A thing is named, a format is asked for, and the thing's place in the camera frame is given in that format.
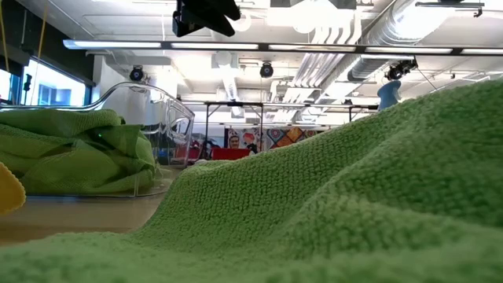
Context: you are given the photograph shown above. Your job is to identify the green microfiber towel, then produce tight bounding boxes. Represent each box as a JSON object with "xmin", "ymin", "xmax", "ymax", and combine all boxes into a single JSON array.
[
  {"xmin": 0, "ymin": 80, "xmax": 503, "ymax": 283},
  {"xmin": 0, "ymin": 108, "xmax": 159, "ymax": 197}
]

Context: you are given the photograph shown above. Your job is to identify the yellow microfiber towel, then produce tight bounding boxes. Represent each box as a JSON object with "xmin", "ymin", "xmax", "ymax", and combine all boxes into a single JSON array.
[{"xmin": 0, "ymin": 160, "xmax": 28, "ymax": 216}]

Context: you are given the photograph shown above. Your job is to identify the long led light bar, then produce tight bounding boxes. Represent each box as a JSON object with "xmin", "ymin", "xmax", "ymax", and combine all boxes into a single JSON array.
[{"xmin": 62, "ymin": 38, "xmax": 503, "ymax": 57}]

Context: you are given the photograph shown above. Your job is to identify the black ceiling spotlight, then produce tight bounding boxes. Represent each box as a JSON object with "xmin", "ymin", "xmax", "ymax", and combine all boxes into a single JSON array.
[
  {"xmin": 129, "ymin": 64, "xmax": 145, "ymax": 83},
  {"xmin": 259, "ymin": 61, "xmax": 275, "ymax": 79},
  {"xmin": 384, "ymin": 57, "xmax": 419, "ymax": 82}
]

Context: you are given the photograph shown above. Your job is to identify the clear plastic basket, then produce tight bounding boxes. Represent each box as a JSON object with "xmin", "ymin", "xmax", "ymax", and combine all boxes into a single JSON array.
[{"xmin": 0, "ymin": 81, "xmax": 196, "ymax": 199}]

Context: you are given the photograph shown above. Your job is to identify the white ceiling pipes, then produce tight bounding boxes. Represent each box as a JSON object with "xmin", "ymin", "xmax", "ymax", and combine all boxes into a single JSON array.
[{"xmin": 292, "ymin": 11, "xmax": 362, "ymax": 88}]

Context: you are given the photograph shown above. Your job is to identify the red box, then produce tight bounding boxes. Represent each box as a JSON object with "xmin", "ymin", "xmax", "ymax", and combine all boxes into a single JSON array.
[{"xmin": 211, "ymin": 147, "xmax": 252, "ymax": 161}]

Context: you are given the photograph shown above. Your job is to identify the bright window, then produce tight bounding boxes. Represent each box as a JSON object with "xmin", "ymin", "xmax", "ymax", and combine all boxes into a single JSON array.
[{"xmin": 0, "ymin": 58, "xmax": 88, "ymax": 108}]

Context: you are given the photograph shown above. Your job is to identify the black background workstation frame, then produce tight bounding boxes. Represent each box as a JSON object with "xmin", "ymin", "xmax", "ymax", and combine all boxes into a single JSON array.
[{"xmin": 203, "ymin": 101, "xmax": 379, "ymax": 159}]

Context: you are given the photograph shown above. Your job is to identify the colourful wall mural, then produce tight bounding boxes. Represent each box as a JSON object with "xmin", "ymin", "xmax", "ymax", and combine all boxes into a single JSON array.
[{"xmin": 224, "ymin": 125, "xmax": 321, "ymax": 151}]

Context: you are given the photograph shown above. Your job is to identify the silver ceiling air duct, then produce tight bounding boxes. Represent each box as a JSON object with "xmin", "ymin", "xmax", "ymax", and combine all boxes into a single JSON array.
[{"xmin": 347, "ymin": 0, "xmax": 457, "ymax": 83}]

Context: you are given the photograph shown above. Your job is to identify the black ceiling rail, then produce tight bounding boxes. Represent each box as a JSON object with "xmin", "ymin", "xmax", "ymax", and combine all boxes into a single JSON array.
[{"xmin": 414, "ymin": 1, "xmax": 486, "ymax": 19}]

